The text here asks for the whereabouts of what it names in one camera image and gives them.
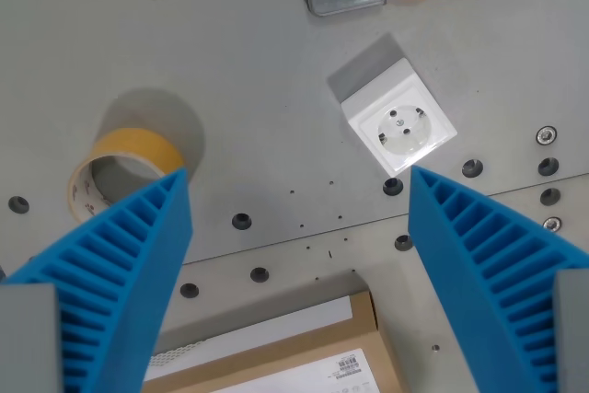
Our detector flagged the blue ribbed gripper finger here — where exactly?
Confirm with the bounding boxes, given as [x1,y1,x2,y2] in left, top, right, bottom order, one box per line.
[408,165,589,393]
[0,168,192,393]

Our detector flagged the yellow adhesive tape roll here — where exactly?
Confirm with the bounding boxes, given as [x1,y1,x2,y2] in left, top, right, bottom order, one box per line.
[67,127,187,223]

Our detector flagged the brown cardboard box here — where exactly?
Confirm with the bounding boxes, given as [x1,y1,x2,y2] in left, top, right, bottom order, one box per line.
[143,290,402,393]

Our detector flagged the white wall socket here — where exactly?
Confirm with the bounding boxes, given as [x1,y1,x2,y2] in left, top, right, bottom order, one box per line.
[341,57,458,179]

